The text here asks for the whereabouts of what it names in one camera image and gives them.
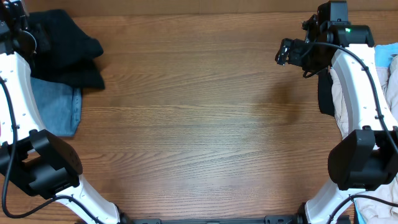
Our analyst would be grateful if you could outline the beige pink trousers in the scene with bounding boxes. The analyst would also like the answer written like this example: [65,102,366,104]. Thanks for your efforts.
[330,55,397,224]

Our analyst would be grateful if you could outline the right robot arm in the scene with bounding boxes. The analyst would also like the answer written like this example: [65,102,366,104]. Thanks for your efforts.
[265,1,397,223]

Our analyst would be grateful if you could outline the black garment under pile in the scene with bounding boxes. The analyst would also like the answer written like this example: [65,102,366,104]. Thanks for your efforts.
[318,68,335,116]

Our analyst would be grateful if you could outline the light blue garment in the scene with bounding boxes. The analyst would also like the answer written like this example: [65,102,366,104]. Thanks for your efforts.
[374,42,398,68]

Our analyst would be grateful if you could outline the black shorts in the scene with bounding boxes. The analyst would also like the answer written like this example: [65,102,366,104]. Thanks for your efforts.
[28,9,105,90]

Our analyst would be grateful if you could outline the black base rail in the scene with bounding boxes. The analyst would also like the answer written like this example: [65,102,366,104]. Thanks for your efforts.
[124,214,352,224]

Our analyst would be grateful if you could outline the folded blue denim jeans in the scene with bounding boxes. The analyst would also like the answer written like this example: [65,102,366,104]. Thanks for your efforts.
[30,78,82,137]

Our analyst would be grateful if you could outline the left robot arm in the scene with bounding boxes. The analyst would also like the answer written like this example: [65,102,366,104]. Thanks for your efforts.
[1,1,132,223]

